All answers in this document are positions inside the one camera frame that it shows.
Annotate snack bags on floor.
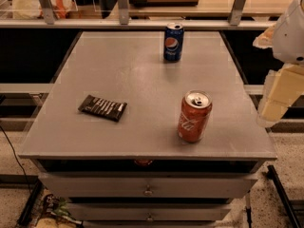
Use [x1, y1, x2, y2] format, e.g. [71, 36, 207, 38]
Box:
[33, 194, 84, 228]

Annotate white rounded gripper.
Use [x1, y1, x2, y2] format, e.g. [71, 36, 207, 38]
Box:
[253, 0, 304, 127]

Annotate grey drawer cabinet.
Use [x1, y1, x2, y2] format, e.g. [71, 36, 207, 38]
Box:
[20, 31, 276, 228]

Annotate red coke can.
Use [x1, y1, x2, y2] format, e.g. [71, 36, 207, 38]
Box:
[178, 90, 213, 143]

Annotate red object inside drawer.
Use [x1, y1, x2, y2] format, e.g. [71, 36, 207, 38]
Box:
[134, 160, 153, 167]

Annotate upper drawer metal knob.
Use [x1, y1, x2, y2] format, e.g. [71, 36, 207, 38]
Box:
[143, 185, 153, 197]

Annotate dark chocolate bar wrapper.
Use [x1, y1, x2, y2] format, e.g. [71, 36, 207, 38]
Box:
[78, 95, 127, 123]

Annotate white orange plastic bag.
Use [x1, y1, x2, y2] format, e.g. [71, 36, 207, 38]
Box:
[12, 0, 75, 19]

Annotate black cable on floor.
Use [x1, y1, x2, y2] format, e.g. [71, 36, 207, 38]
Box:
[0, 125, 32, 193]

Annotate blue pepsi can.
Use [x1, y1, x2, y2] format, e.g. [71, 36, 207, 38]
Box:
[163, 23, 184, 62]

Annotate lower drawer metal knob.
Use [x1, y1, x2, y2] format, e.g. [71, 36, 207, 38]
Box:
[146, 214, 154, 222]

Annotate drawer metal knob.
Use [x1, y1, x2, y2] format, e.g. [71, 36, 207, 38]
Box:
[143, 185, 153, 197]
[146, 214, 154, 222]

